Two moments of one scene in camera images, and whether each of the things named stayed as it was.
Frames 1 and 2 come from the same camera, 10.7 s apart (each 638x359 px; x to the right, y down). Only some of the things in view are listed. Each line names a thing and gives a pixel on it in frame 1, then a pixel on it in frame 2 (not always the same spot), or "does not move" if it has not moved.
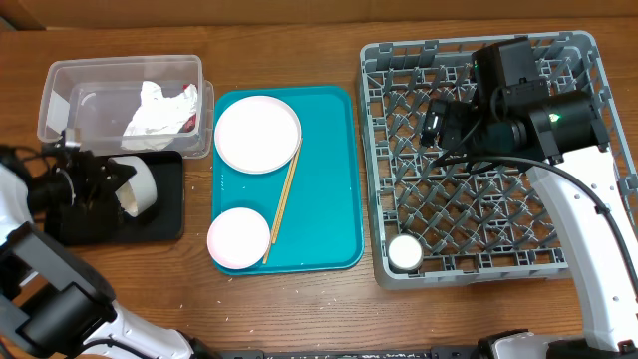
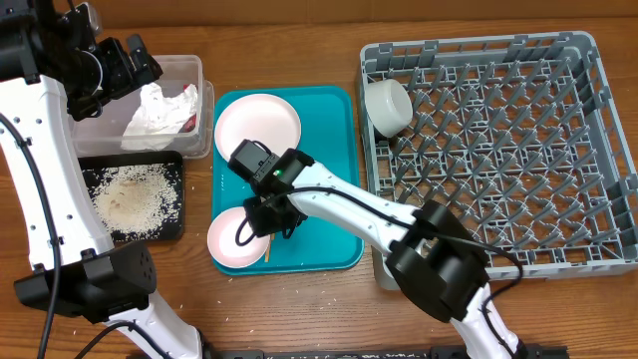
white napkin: [159, 118] does not move
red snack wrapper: [190, 125] does not move
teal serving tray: [313, 204] does not move
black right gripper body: [464, 133] → [275, 217]
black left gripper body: [81, 185] → [101, 76]
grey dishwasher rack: [471, 222] does not move
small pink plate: [238, 238] does not move
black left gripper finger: [115, 175] → [145, 64]
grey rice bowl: [137, 193] → [389, 107]
